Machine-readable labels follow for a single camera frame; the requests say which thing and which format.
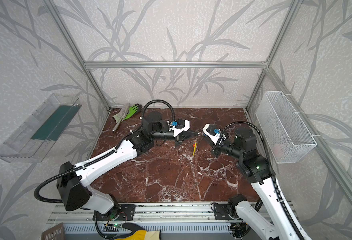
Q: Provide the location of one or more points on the grey work glove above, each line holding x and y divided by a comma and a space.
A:
121, 115

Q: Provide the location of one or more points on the brown perforated plastic piece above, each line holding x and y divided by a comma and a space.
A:
55, 233

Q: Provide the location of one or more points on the white wire mesh basket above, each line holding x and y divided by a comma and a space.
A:
282, 124

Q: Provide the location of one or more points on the pink object in basket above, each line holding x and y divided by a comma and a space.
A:
278, 151

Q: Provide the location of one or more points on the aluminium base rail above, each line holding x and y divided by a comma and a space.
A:
166, 217

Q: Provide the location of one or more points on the clear plastic wall tray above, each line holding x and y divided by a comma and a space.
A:
32, 141

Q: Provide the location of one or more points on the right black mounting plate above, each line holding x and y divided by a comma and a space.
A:
221, 212

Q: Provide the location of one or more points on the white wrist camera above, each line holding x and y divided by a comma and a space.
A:
214, 134
179, 126

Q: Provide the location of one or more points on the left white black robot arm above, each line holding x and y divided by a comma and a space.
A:
72, 186

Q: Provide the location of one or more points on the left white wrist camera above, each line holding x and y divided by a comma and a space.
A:
179, 126

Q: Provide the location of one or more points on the yellow black glove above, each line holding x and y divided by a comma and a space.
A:
138, 233

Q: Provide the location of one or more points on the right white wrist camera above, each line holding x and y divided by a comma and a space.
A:
214, 134

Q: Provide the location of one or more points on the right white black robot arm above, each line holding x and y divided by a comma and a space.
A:
250, 151

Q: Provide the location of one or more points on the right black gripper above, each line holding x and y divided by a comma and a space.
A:
216, 145

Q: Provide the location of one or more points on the black mounting plate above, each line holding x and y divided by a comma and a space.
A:
117, 213
221, 212

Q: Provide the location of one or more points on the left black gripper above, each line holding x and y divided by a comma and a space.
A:
179, 136

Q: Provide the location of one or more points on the keyring with yellow tag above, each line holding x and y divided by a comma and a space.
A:
195, 144

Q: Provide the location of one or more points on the green black work glove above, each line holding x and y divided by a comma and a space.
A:
133, 110

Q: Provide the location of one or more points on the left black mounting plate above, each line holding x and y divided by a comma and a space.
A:
117, 213

